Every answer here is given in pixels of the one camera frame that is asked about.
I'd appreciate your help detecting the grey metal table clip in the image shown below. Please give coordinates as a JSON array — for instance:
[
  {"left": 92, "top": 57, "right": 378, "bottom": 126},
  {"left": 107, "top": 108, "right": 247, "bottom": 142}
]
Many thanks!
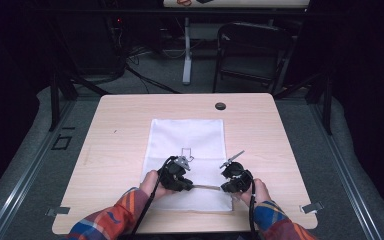
[
  {"left": 45, "top": 206, "right": 71, "bottom": 217},
  {"left": 299, "top": 201, "right": 325, "bottom": 215}
]

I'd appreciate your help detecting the black floor cable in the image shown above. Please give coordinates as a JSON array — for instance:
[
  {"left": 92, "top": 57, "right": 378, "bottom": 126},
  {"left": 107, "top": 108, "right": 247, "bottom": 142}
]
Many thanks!
[{"left": 124, "top": 63, "right": 182, "bottom": 95}]

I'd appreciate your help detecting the white mesh cloth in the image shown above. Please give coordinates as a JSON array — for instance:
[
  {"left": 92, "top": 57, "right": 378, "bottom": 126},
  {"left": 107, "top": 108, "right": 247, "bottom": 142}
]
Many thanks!
[{"left": 141, "top": 118, "right": 234, "bottom": 213}]

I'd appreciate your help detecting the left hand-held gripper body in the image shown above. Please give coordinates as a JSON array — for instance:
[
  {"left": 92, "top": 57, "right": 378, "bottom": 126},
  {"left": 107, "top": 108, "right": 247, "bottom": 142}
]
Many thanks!
[{"left": 157, "top": 147, "right": 195, "bottom": 193}]

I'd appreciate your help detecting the black metal stand post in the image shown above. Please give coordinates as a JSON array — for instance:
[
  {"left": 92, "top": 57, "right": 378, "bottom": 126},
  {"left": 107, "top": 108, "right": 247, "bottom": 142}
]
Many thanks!
[
  {"left": 322, "top": 72, "right": 334, "bottom": 136},
  {"left": 48, "top": 68, "right": 62, "bottom": 132}
]

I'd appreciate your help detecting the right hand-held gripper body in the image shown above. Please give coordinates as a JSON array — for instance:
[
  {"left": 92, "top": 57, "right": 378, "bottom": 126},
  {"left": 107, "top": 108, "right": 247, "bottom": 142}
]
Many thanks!
[{"left": 219, "top": 149, "right": 254, "bottom": 194}]

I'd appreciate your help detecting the person's right hand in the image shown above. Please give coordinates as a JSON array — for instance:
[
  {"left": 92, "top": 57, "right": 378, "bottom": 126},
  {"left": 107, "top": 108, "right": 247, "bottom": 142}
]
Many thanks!
[{"left": 237, "top": 178, "right": 272, "bottom": 208}]

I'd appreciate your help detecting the dark equipment with red light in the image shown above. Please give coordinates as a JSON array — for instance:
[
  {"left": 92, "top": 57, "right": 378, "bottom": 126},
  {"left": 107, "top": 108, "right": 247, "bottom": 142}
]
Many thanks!
[{"left": 55, "top": 11, "right": 129, "bottom": 77}]

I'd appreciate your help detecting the white metal table leg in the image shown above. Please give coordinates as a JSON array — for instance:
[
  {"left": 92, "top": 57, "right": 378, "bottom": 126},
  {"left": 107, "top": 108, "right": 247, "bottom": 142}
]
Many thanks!
[{"left": 182, "top": 17, "right": 193, "bottom": 86}]

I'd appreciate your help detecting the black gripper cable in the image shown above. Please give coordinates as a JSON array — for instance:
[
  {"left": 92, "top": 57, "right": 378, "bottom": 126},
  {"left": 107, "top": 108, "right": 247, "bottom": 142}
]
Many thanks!
[
  {"left": 129, "top": 155, "right": 179, "bottom": 240},
  {"left": 248, "top": 169, "right": 260, "bottom": 240}
]

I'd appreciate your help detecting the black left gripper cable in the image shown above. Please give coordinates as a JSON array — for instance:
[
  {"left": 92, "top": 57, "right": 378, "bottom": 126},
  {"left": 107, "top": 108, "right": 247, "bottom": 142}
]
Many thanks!
[{"left": 129, "top": 155, "right": 179, "bottom": 240}]

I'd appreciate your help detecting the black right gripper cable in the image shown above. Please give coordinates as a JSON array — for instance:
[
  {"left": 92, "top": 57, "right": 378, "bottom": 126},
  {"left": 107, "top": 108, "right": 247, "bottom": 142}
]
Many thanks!
[{"left": 248, "top": 169, "right": 260, "bottom": 240}]

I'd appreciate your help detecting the person's left hand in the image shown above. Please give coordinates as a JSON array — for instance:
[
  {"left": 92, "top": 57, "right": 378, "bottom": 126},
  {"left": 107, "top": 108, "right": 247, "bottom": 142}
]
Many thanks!
[{"left": 138, "top": 169, "right": 176, "bottom": 201}]

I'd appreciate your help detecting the black folding chair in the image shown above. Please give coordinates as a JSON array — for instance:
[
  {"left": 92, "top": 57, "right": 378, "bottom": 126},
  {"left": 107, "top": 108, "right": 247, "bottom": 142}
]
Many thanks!
[{"left": 212, "top": 21, "right": 295, "bottom": 95}]

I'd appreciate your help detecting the aluminium floor rail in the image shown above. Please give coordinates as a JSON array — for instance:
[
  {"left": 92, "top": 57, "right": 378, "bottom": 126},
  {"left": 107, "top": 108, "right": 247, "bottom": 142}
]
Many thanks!
[
  {"left": 0, "top": 99, "right": 76, "bottom": 240},
  {"left": 308, "top": 102, "right": 383, "bottom": 240}
]

